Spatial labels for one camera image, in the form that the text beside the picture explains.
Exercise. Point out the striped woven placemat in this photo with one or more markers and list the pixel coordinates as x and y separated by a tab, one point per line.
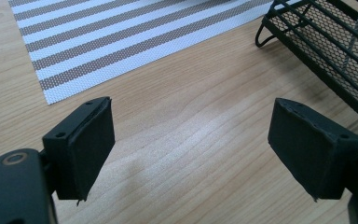
105	40

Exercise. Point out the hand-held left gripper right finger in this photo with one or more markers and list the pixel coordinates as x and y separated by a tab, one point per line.
310	149

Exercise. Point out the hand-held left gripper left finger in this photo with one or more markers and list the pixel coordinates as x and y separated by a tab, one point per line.
84	149

